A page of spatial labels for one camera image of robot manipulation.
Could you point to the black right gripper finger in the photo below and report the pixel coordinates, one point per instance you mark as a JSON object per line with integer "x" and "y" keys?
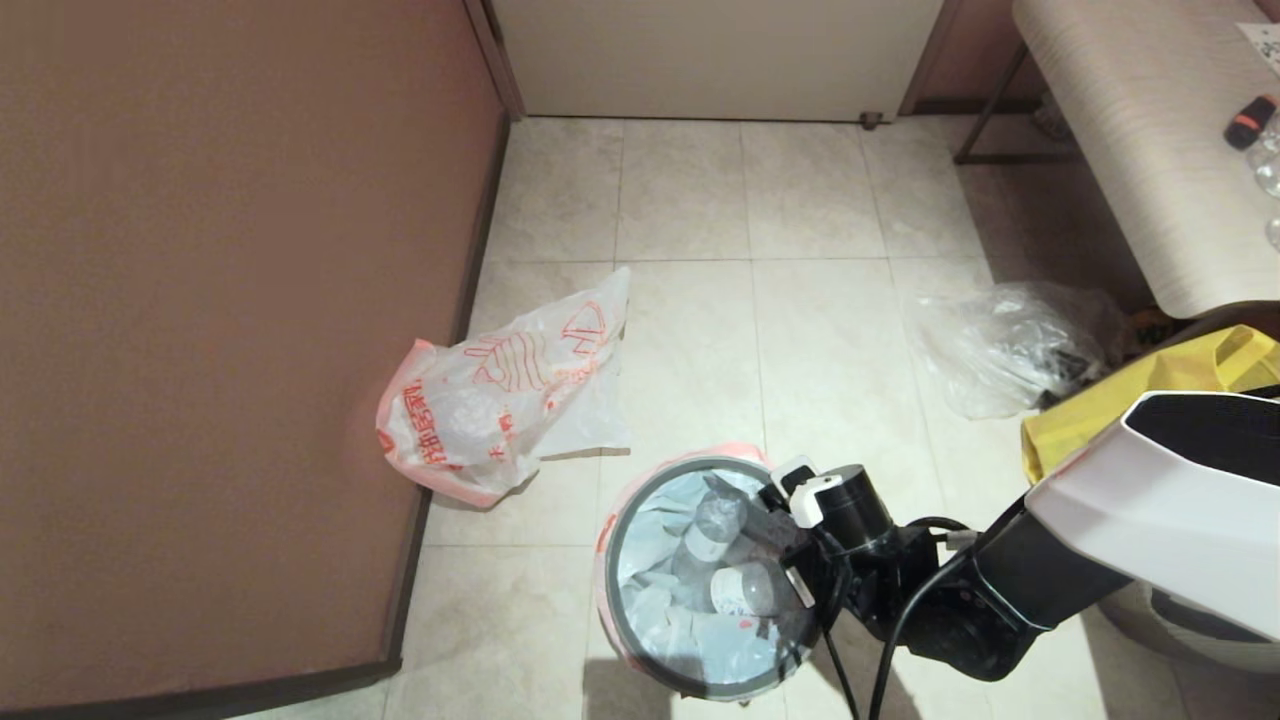
{"x": 775, "y": 540}
{"x": 775, "y": 497}

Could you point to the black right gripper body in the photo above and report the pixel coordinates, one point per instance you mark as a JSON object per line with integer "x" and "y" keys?
{"x": 855, "y": 505}

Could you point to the white translucent plastic bag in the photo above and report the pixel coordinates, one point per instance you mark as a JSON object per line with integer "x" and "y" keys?
{"x": 655, "y": 600}

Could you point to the black round trash bin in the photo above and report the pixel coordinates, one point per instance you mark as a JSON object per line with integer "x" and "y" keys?
{"x": 640, "y": 545}

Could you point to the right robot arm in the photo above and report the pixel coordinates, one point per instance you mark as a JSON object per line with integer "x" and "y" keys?
{"x": 1150, "y": 520}

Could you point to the crumpled clear plastic bag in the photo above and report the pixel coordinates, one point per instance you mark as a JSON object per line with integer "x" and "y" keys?
{"x": 1000, "y": 335}

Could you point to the yellow fabric tote bag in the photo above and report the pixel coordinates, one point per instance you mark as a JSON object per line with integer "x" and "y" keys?
{"x": 1080, "y": 420}

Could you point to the new red-printed plastic bag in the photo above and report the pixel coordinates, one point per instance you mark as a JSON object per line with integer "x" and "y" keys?
{"x": 470, "y": 410}

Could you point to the clear plastic bottle barcode label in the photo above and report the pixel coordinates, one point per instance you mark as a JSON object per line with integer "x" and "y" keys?
{"x": 715, "y": 525}

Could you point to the small green yellow package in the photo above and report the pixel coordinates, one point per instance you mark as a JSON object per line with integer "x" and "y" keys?
{"x": 1150, "y": 326}

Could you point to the beige ribbed round stool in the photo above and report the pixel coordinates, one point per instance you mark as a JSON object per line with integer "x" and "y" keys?
{"x": 1200, "y": 656}

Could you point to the small metal door stop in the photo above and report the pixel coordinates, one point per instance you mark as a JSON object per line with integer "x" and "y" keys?
{"x": 870, "y": 120}

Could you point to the white door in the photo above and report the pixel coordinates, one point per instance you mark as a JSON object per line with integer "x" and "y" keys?
{"x": 715, "y": 60}

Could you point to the wood-grain table top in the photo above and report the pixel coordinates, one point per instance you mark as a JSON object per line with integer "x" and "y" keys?
{"x": 1130, "y": 130}

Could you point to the clear drinking glass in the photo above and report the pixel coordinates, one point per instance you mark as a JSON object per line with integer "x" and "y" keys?
{"x": 1274, "y": 235}
{"x": 1270, "y": 175}

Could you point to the white printed paper sheet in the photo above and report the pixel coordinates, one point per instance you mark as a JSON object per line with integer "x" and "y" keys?
{"x": 1262, "y": 42}

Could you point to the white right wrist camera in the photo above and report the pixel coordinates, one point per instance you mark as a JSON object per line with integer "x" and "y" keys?
{"x": 805, "y": 490}

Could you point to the dark metal table leg frame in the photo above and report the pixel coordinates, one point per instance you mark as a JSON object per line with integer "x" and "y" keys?
{"x": 985, "y": 120}

